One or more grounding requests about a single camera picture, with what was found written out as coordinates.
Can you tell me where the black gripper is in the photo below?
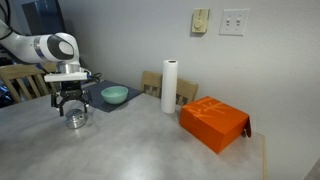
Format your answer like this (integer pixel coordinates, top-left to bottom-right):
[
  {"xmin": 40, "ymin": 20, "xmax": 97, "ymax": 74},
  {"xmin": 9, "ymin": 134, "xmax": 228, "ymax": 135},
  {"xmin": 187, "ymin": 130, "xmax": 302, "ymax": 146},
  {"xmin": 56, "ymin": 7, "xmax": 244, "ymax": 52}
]
[{"xmin": 50, "ymin": 81, "xmax": 93, "ymax": 118}]

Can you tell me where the silver round jar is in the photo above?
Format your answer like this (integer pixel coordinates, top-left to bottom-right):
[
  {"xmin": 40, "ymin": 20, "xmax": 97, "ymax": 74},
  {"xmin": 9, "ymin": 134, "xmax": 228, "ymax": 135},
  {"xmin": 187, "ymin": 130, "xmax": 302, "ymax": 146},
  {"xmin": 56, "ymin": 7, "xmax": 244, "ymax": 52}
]
[{"xmin": 64, "ymin": 108, "xmax": 89, "ymax": 130}]

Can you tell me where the dark blue cloth placemat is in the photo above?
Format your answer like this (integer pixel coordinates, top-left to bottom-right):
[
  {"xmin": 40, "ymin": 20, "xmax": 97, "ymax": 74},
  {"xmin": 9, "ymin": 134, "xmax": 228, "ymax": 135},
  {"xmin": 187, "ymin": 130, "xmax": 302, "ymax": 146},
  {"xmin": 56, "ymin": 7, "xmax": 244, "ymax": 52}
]
[{"xmin": 84, "ymin": 79, "xmax": 143, "ymax": 113}]

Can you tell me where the mint green bowl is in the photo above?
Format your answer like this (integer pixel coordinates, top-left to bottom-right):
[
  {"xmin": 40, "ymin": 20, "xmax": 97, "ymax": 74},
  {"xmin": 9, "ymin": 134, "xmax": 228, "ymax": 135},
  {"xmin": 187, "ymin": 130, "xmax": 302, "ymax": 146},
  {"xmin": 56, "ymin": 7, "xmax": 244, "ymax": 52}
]
[{"xmin": 100, "ymin": 85, "xmax": 129, "ymax": 105}]

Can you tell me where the wooden chair with slatted backrest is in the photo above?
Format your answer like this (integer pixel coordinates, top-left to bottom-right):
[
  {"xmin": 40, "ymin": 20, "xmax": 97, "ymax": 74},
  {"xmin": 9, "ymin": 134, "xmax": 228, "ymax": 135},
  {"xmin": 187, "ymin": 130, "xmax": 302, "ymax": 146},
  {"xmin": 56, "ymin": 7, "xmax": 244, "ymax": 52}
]
[{"xmin": 0, "ymin": 61, "xmax": 61, "ymax": 104}]

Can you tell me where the dark background monitor panel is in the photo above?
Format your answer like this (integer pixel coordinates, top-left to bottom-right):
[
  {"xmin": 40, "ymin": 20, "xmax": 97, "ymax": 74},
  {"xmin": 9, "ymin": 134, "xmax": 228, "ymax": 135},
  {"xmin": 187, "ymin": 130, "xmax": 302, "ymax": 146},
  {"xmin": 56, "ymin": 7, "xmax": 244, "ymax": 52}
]
[{"xmin": 20, "ymin": 0, "xmax": 66, "ymax": 34}]

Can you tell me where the white paper towel roll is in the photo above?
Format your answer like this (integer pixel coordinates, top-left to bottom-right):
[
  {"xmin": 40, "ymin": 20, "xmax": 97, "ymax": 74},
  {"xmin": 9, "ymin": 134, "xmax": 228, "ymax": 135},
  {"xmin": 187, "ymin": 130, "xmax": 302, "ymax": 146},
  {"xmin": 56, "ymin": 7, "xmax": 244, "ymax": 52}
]
[{"xmin": 160, "ymin": 59, "xmax": 179, "ymax": 114}]

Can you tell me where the wooden chair with short backrest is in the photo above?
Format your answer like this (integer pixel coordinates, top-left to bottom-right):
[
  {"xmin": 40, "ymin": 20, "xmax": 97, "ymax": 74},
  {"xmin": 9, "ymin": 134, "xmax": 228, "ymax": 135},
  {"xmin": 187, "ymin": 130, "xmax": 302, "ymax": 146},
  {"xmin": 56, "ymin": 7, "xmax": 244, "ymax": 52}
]
[{"xmin": 139, "ymin": 70, "xmax": 200, "ymax": 107}]

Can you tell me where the orange cardboard box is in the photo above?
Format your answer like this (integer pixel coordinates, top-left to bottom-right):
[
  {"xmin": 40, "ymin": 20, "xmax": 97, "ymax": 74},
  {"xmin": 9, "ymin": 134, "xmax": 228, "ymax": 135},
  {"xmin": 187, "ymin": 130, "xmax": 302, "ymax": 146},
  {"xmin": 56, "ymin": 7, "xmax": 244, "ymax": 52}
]
[{"xmin": 179, "ymin": 95, "xmax": 252, "ymax": 154}]

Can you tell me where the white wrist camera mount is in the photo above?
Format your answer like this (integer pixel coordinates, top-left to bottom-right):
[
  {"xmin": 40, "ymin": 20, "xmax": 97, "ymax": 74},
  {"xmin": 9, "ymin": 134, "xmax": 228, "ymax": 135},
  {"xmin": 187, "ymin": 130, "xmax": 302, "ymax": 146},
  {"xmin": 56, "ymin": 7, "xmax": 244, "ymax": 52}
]
[{"xmin": 43, "ymin": 70, "xmax": 90, "ymax": 83}]

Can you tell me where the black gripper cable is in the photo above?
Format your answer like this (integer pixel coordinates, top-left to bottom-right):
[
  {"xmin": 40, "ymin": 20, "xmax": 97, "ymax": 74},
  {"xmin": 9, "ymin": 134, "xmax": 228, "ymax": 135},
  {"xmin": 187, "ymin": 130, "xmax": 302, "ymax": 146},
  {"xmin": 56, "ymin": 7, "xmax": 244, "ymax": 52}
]
[{"xmin": 86, "ymin": 71, "xmax": 103, "ymax": 84}]

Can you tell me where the beige wall thermostat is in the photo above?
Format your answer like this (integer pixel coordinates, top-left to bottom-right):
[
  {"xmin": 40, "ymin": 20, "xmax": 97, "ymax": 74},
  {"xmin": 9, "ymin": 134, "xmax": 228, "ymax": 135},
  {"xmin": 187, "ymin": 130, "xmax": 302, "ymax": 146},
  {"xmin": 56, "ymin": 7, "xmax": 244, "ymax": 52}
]
[{"xmin": 191, "ymin": 8, "xmax": 210, "ymax": 34}]

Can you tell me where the white double light switch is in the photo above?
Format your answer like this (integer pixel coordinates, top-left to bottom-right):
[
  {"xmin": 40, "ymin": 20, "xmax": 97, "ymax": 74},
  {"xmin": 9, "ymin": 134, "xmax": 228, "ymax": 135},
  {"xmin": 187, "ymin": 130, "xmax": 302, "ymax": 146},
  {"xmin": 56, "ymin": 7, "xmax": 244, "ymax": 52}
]
[{"xmin": 218, "ymin": 8, "xmax": 250, "ymax": 37}]

